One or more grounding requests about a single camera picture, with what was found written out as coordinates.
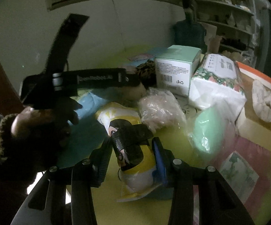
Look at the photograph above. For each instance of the leopard print cloth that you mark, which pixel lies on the leopard print cloth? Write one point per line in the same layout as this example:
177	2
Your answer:
147	74

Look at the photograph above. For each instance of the white fluffy scrunchie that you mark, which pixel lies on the white fluffy scrunchie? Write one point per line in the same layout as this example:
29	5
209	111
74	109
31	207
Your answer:
261	101

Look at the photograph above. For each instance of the orange rimmed cardboard box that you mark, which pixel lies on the orange rimmed cardboard box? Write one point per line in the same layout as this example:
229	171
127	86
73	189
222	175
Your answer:
254	121

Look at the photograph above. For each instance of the green ball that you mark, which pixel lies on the green ball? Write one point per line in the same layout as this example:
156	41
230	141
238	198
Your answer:
209	132

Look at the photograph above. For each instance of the left hand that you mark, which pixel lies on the left hand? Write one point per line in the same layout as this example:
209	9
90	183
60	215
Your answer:
54	121

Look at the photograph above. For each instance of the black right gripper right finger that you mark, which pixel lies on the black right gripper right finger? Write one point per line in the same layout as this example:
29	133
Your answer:
200	196

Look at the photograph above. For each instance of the colourful cartoon table cloth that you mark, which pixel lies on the colourful cartoon table cloth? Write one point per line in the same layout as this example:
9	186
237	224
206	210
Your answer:
177	130

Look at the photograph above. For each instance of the floral tissue package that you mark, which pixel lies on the floral tissue package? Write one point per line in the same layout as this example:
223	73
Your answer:
217	78

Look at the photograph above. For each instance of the yellow cartoon snack pouch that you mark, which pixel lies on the yellow cartoon snack pouch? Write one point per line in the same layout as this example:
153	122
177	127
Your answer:
130	141

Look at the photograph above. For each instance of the pink item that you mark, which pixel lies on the pink item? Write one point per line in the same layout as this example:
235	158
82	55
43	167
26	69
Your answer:
160	109

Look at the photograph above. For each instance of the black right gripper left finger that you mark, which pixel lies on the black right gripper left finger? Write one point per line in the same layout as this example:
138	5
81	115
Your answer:
63	196

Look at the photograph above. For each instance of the green water jug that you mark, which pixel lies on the green water jug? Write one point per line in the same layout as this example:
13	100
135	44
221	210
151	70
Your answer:
189	32

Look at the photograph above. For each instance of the mint green carton box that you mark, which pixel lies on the mint green carton box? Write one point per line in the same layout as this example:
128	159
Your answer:
175	67

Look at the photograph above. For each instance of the metal kitchen shelf rack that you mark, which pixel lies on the metal kitchen shelf rack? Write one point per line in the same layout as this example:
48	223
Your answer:
235	21

